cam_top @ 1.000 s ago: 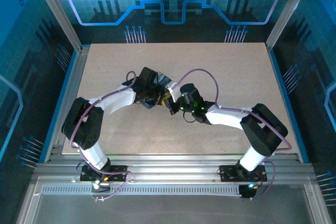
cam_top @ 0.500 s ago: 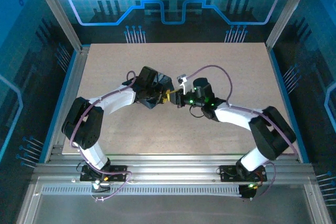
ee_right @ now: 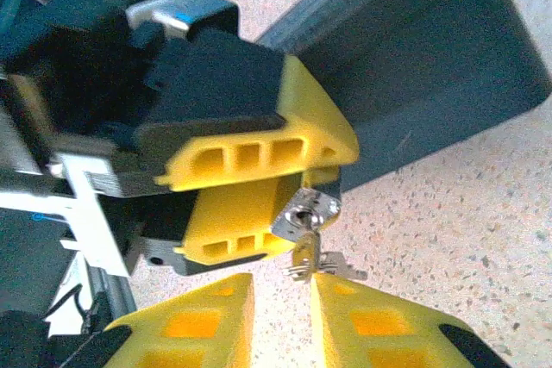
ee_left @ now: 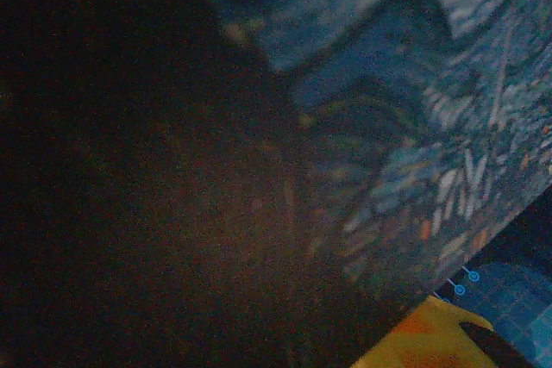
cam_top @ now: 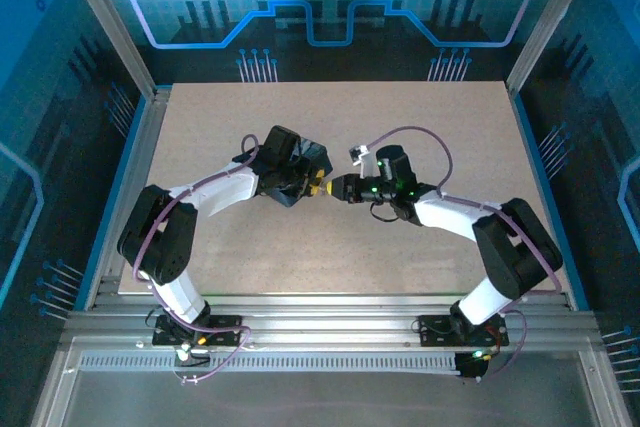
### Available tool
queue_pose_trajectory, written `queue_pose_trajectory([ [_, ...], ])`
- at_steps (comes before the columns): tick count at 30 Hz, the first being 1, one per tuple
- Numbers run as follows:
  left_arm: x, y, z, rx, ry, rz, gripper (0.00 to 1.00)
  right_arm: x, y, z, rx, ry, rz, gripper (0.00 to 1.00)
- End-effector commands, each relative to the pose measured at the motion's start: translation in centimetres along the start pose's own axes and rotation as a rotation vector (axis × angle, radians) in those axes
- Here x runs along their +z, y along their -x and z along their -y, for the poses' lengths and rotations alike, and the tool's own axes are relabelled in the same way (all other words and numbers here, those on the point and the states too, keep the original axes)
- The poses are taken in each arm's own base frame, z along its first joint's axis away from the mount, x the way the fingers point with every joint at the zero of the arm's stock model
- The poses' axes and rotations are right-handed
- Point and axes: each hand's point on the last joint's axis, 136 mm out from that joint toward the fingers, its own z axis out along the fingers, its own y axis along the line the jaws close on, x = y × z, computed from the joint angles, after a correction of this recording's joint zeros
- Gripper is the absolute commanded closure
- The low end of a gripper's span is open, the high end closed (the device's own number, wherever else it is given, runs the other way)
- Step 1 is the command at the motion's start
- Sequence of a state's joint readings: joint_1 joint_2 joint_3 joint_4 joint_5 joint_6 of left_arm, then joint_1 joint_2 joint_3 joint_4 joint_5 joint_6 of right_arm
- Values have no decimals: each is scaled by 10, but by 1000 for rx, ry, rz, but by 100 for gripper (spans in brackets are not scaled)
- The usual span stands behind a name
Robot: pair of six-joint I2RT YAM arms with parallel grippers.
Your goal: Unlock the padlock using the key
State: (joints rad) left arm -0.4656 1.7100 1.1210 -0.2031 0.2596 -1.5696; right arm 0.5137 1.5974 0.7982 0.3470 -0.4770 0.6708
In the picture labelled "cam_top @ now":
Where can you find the starry night print box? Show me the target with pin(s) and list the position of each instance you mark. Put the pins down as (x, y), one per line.
(317, 157)

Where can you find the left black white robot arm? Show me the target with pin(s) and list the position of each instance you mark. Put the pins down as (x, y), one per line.
(160, 237)

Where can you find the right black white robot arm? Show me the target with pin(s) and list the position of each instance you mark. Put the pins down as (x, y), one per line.
(515, 252)

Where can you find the aluminium framed clear panel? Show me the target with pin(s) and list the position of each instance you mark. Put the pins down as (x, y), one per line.
(320, 397)

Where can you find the black controller box with LED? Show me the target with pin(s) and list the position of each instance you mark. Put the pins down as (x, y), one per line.
(470, 364)

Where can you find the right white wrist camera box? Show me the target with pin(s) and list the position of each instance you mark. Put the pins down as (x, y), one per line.
(359, 154)

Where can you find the wide aluminium mounting rail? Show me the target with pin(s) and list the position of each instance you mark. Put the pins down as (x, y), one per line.
(325, 312)

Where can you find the aluminium table side rail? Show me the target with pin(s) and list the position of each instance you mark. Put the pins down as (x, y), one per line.
(142, 172)

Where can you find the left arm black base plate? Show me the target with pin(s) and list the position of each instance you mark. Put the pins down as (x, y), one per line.
(225, 332)

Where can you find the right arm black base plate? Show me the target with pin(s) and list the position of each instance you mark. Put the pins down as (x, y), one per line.
(435, 332)

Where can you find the aluminium enclosure post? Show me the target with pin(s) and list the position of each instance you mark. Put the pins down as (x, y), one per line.
(557, 7)
(102, 7)

